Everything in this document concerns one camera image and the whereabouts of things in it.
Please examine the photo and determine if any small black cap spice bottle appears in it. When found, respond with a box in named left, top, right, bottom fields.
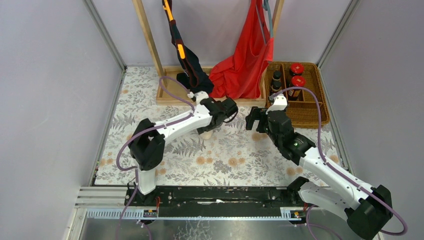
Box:
left=272, top=70, right=282, bottom=83

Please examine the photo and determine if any red apron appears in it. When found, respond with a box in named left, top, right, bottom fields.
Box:
left=209, top=0, right=274, bottom=99

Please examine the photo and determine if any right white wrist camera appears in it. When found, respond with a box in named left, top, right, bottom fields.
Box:
left=266, top=93, right=288, bottom=114

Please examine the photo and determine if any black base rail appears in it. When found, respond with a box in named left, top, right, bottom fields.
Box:
left=124, top=177, right=309, bottom=219

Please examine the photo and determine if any wooden rack frame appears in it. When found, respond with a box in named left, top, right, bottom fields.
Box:
left=132, top=0, right=284, bottom=107

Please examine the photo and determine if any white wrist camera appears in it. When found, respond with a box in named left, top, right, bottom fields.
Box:
left=187, top=91, right=209, bottom=105
left=266, top=93, right=288, bottom=114

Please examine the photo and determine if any red lid sauce jar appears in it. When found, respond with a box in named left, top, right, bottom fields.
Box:
left=289, top=62, right=305, bottom=77

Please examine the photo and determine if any aluminium frame rail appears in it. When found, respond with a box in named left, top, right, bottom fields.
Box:
left=75, top=186, right=127, bottom=208

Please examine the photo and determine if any wicker divided tray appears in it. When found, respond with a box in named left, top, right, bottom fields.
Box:
left=264, top=61, right=330, bottom=129

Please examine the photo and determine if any grey clothes hanger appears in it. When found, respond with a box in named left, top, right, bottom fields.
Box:
left=254, top=0, right=274, bottom=44

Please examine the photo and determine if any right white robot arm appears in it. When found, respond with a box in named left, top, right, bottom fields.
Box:
left=245, top=106, right=393, bottom=240

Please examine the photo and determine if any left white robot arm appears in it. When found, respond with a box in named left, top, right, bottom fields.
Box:
left=128, top=97, right=238, bottom=195

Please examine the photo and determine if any small dark bottle front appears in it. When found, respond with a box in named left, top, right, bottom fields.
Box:
left=197, top=130, right=214, bottom=140

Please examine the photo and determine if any dark navy garment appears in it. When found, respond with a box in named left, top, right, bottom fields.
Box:
left=162, top=0, right=215, bottom=94

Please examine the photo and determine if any floral table mat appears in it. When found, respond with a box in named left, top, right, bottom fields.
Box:
left=92, top=66, right=347, bottom=187

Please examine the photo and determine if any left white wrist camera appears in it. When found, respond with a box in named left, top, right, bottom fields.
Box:
left=187, top=91, right=209, bottom=105

